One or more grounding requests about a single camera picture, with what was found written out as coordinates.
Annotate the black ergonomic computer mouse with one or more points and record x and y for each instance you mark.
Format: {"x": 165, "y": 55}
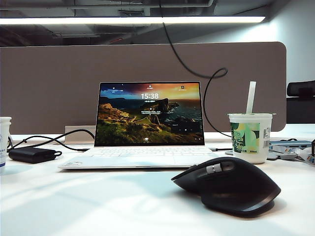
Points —
{"x": 233, "y": 189}

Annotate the brown felt desk partition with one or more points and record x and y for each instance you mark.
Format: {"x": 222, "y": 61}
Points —
{"x": 49, "y": 86}

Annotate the white laptop with landscape wallpaper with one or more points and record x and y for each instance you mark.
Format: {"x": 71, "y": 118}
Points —
{"x": 147, "y": 118}

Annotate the white drinking straw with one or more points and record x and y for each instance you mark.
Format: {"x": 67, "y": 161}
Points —
{"x": 251, "y": 98}

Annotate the white yogurt cup green label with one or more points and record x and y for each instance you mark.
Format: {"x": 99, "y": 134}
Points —
{"x": 248, "y": 147}

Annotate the long ceiling light strip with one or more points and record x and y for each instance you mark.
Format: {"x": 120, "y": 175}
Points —
{"x": 98, "y": 20}

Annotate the black laptop power adapter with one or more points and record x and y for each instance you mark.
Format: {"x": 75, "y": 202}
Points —
{"x": 29, "y": 155}

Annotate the black mesh office chair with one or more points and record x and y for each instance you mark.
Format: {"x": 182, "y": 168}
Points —
{"x": 300, "y": 108}

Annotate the white paper cup blue logo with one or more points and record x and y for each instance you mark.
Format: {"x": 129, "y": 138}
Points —
{"x": 3, "y": 147}

